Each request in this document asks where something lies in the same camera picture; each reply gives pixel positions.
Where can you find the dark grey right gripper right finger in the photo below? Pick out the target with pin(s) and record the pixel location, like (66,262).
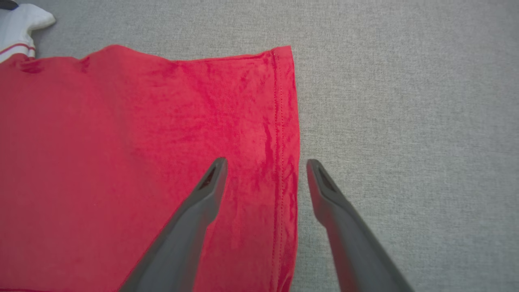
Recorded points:
(361,255)

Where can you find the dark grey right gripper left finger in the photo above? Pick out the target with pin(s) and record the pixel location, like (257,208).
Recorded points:
(178,255)

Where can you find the red jersey with white trim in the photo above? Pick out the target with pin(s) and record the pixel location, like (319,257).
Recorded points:
(121,162)

